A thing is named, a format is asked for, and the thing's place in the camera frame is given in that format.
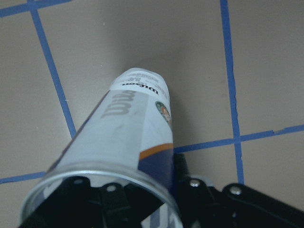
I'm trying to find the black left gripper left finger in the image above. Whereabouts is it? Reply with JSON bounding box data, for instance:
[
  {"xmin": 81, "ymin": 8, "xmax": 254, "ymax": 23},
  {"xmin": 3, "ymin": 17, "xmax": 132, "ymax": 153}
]
[{"xmin": 21, "ymin": 176, "xmax": 163, "ymax": 228}]

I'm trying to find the white blue tennis ball can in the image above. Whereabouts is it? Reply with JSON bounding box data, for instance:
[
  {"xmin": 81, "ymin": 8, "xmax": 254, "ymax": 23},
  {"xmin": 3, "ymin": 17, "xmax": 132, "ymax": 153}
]
[{"xmin": 20, "ymin": 68, "xmax": 182, "ymax": 228}]

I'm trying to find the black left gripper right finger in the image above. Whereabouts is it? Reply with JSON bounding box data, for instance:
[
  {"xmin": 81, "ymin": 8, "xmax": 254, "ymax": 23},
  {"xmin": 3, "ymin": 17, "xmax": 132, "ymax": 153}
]
[{"xmin": 174, "ymin": 154, "xmax": 218, "ymax": 228}]

